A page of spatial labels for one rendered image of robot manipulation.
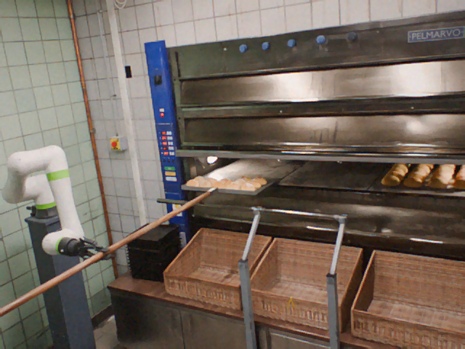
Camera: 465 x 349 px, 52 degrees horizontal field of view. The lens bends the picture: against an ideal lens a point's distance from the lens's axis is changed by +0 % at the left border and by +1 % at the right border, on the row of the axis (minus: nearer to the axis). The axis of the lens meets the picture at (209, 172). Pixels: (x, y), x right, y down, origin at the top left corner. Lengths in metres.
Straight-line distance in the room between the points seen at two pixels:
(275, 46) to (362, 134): 0.71
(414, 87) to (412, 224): 0.74
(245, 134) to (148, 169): 0.89
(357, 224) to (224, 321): 0.95
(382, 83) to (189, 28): 1.24
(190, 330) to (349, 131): 1.53
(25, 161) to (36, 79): 1.13
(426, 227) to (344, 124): 0.70
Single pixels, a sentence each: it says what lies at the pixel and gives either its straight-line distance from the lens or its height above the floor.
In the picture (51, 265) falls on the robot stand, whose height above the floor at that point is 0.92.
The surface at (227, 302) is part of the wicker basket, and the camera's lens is 2.87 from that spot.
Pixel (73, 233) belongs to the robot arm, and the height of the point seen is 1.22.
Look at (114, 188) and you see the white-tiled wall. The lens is 3.81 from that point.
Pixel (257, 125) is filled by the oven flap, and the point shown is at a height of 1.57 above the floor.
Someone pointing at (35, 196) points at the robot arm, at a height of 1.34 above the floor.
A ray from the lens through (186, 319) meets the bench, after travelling 3.06.
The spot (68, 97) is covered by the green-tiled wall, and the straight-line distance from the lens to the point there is 3.69.
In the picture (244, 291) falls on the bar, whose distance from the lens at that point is 2.63.
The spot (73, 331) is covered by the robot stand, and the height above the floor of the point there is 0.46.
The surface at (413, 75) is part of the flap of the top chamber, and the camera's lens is 2.64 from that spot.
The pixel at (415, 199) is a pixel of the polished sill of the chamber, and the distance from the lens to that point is 2.76.
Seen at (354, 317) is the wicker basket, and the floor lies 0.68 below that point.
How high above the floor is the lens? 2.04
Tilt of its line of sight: 14 degrees down
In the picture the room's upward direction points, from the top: 6 degrees counter-clockwise
